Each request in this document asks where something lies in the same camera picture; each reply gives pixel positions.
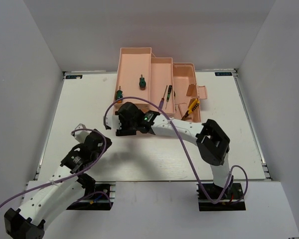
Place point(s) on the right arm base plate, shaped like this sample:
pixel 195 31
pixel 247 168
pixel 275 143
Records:
pixel 232 200

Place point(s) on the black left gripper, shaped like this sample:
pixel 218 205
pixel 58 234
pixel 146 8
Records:
pixel 108 143

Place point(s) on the blue handled thin screwdriver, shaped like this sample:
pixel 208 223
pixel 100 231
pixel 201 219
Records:
pixel 162 99

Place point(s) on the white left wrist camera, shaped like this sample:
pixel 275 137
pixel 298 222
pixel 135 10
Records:
pixel 80 133

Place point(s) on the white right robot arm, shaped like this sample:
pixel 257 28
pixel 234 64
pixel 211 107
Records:
pixel 211 140

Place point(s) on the green stubby screwdriver orange cap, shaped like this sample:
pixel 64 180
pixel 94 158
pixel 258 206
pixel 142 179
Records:
pixel 119 95

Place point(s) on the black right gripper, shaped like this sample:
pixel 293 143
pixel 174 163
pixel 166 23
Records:
pixel 124 131

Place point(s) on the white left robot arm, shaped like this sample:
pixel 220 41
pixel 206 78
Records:
pixel 69 184

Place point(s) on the black green precision screwdriver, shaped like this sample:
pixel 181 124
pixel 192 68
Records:
pixel 168 94

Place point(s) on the pink plastic toolbox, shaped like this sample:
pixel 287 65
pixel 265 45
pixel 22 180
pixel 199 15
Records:
pixel 158 72

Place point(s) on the large yellow needle-nose pliers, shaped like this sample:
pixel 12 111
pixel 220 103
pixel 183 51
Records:
pixel 190 111

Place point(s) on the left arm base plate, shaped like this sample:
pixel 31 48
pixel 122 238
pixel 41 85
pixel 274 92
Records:
pixel 101 198

